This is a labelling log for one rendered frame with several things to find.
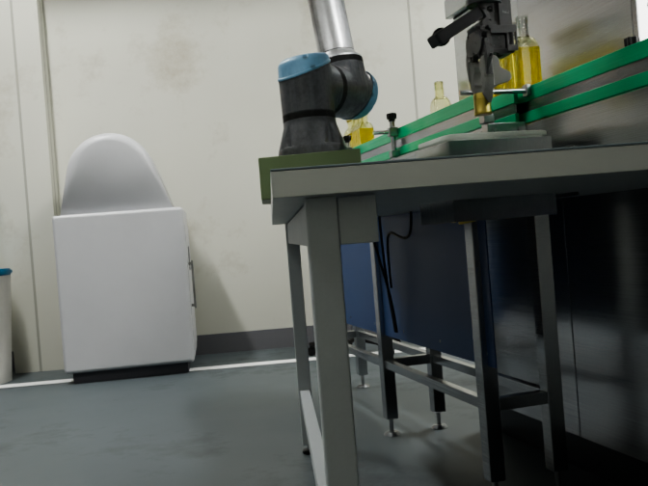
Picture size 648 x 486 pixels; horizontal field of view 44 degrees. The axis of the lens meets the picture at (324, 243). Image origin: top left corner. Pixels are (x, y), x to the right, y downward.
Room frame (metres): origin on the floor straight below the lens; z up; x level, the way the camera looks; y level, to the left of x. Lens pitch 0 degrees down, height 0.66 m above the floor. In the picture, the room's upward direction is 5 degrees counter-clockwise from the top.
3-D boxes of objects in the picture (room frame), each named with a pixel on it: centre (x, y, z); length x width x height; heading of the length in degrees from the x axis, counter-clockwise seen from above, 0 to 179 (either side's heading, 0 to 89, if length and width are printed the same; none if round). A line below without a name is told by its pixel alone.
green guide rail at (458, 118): (2.64, -0.17, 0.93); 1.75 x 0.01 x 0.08; 15
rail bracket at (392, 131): (2.34, -0.20, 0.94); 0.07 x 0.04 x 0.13; 105
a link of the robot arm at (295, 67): (1.76, 0.01, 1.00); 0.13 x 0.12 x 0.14; 141
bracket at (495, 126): (1.78, -0.42, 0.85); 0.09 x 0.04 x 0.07; 105
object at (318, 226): (1.75, 0.02, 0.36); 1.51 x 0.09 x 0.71; 4
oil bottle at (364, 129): (3.07, -0.19, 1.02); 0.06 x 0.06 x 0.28; 15
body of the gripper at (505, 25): (1.63, -0.37, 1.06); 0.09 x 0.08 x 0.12; 104
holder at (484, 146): (1.64, -0.36, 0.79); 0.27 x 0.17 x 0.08; 105
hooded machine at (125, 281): (4.47, 1.09, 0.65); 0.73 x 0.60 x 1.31; 94
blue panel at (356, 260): (2.64, -0.25, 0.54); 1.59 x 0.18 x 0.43; 15
